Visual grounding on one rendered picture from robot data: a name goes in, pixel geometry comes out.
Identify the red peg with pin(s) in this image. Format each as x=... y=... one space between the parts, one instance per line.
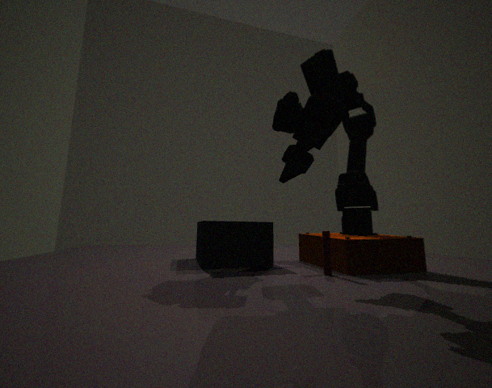
x=326 y=253

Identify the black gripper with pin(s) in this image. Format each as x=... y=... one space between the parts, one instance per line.
x=320 y=118

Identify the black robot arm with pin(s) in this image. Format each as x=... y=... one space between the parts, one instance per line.
x=321 y=74

